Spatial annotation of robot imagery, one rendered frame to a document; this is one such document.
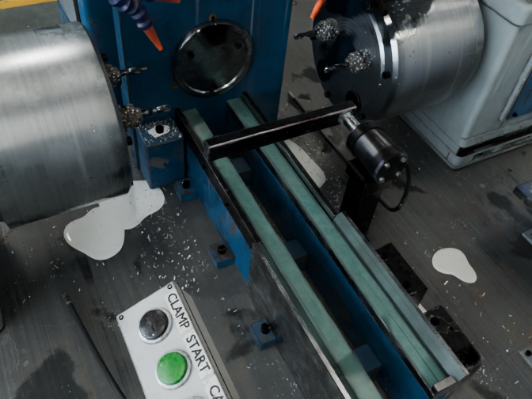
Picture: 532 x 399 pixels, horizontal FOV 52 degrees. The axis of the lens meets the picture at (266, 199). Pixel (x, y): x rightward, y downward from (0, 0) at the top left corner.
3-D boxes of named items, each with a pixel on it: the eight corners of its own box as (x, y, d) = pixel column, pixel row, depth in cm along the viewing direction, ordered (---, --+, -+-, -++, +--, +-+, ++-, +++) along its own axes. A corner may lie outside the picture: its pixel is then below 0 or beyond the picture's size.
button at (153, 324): (142, 324, 56) (133, 318, 54) (167, 308, 56) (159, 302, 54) (152, 349, 54) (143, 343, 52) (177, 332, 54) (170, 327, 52)
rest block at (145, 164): (140, 169, 104) (134, 121, 95) (174, 160, 107) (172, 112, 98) (150, 191, 101) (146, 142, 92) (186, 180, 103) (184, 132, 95)
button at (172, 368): (158, 366, 53) (150, 362, 51) (185, 350, 53) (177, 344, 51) (169, 394, 51) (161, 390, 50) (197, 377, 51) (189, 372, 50)
